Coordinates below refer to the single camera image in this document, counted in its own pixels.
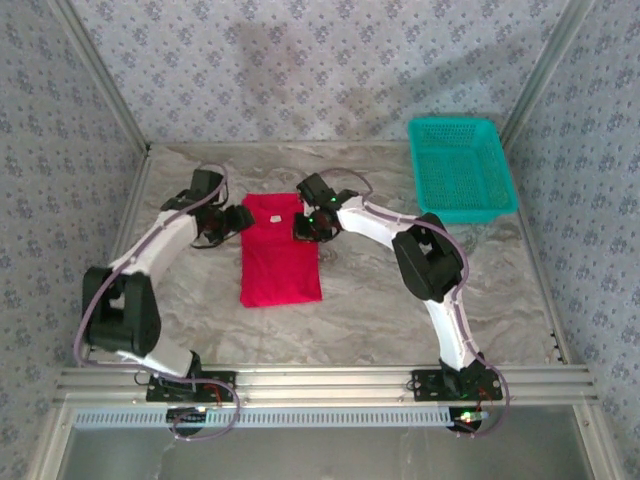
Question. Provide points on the aluminium frame rail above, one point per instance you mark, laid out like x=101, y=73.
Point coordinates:
x=325, y=385

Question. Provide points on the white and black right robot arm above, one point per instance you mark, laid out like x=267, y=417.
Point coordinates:
x=430, y=260

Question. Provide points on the grey metal sheet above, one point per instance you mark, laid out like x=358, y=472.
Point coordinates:
x=325, y=455

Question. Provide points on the aluminium table side rail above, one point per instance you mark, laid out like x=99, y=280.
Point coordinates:
x=550, y=300
x=139, y=175

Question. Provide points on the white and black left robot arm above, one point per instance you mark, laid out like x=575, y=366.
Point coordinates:
x=125, y=315

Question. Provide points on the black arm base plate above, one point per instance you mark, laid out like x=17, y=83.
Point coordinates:
x=425, y=387
x=215, y=376

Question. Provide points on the red t-shirt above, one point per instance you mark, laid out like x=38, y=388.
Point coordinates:
x=280, y=270

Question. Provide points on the aluminium corner post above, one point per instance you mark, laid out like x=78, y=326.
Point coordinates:
x=132, y=122
x=543, y=75

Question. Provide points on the teal plastic basket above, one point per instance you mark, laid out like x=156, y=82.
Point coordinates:
x=460, y=170

